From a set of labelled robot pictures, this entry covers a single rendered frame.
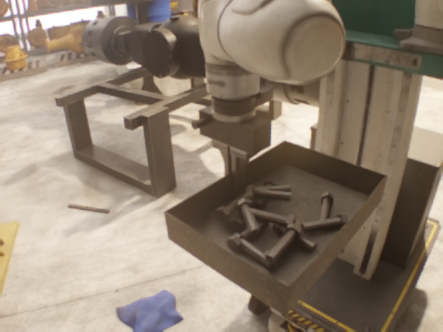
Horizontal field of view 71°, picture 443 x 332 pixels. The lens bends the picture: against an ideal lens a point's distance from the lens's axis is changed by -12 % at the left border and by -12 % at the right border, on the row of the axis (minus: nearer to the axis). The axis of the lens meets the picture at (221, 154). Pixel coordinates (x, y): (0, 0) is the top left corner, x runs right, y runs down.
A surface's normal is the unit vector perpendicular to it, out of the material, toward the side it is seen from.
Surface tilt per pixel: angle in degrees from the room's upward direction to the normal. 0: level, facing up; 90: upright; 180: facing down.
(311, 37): 101
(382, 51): 90
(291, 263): 0
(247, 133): 90
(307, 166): 90
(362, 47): 90
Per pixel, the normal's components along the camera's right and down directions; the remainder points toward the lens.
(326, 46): 0.29, 0.57
